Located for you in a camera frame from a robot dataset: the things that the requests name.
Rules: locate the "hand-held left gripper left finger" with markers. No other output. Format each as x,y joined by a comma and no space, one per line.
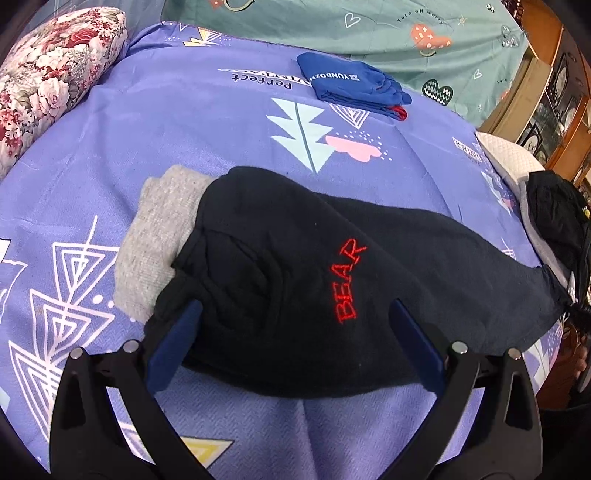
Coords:
173,341

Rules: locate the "wooden glass cabinet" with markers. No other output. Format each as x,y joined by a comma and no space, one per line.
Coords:
545,101

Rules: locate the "green printed blanket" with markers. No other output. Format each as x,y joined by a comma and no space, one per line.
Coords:
369,41

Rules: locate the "black and grey clothing pile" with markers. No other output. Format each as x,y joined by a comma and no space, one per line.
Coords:
556,221

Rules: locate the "grey knitted garment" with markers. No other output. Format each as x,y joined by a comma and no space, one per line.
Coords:
152,240

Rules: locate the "purple printed bed sheet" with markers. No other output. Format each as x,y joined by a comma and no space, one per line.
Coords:
194,138

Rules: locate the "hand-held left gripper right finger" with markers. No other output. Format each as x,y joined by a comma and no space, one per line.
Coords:
418,341

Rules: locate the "white pillow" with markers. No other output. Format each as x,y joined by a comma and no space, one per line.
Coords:
508,154

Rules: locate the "floral pillow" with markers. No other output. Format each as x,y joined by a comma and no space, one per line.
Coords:
51,78

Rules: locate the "folded blue garment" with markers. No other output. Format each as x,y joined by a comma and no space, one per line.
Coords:
355,83

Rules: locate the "black pants with red embroidery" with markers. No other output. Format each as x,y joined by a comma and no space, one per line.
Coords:
295,295

